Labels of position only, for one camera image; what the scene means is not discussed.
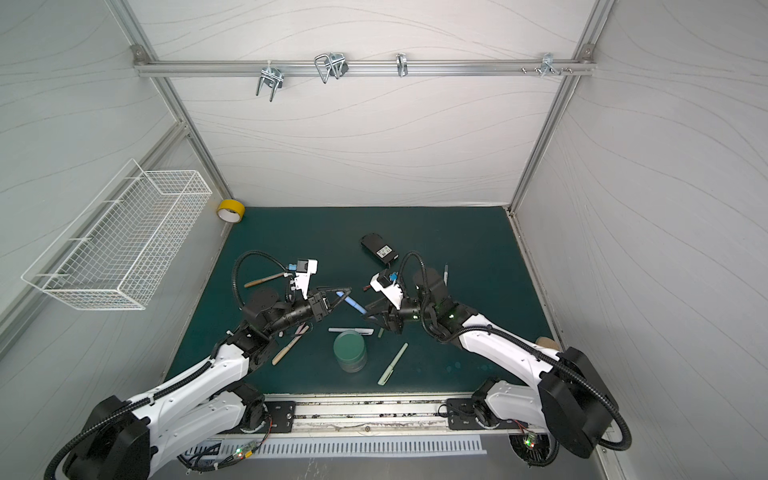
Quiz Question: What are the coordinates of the pale blue white pen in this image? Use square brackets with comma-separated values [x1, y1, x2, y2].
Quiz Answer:
[327, 327, 375, 336]

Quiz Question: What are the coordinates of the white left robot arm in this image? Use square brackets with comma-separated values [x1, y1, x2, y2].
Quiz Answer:
[43, 251, 351, 479]

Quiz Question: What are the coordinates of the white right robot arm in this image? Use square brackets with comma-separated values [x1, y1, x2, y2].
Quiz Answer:
[366, 251, 633, 467]

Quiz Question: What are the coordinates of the brown orange marker pen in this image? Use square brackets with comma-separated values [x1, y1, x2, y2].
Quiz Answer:
[243, 272, 292, 289]

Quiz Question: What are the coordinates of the light green pen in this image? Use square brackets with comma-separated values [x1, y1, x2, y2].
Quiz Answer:
[377, 343, 409, 386]

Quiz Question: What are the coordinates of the green lidded round container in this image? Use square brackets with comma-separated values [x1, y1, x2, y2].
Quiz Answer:
[333, 331, 367, 373]

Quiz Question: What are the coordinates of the black battery box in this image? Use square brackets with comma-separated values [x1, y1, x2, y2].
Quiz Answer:
[360, 233, 399, 266]

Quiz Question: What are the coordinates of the yellow tape roll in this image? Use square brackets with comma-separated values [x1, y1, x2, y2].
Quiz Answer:
[217, 199, 246, 224]

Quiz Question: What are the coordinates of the cork sanding block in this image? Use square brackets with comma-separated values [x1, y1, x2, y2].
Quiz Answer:
[535, 337, 562, 352]

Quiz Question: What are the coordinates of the metal u-bolt clamp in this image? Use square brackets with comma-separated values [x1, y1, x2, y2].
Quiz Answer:
[255, 66, 284, 102]

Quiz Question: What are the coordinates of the metal hook clamp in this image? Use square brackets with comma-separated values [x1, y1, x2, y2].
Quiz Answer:
[314, 52, 349, 84]

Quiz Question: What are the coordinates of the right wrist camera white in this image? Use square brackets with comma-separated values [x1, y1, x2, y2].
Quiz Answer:
[370, 271, 404, 310]

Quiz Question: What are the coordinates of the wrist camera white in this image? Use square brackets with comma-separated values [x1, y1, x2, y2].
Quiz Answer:
[370, 271, 404, 310]
[288, 259, 318, 300]

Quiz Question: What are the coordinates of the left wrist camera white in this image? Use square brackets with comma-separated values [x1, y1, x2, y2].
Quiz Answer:
[288, 259, 318, 300]

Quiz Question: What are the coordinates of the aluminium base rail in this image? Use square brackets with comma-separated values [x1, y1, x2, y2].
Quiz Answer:
[263, 392, 541, 434]

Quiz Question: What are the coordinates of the white wire basket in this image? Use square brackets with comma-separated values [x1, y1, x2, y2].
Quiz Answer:
[21, 159, 212, 311]

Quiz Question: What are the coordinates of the small metal ring clamp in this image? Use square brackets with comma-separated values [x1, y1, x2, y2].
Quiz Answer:
[395, 53, 408, 78]

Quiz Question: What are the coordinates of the aluminium cross rail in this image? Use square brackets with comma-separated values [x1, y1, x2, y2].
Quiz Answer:
[134, 57, 597, 78]

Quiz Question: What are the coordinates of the metal bracket clamp right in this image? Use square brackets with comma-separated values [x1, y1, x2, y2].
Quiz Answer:
[520, 53, 573, 77]

